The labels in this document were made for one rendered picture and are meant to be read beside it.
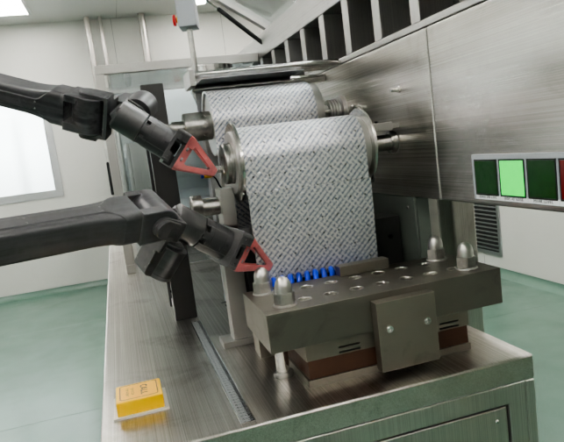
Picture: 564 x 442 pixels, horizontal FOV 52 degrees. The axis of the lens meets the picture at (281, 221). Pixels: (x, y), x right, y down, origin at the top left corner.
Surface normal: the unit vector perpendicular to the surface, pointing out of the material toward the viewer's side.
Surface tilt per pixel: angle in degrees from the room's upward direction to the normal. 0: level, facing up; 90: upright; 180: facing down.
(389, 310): 90
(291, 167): 90
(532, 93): 90
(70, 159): 90
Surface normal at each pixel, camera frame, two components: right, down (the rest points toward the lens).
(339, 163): 0.28, 0.09
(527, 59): -0.95, 0.15
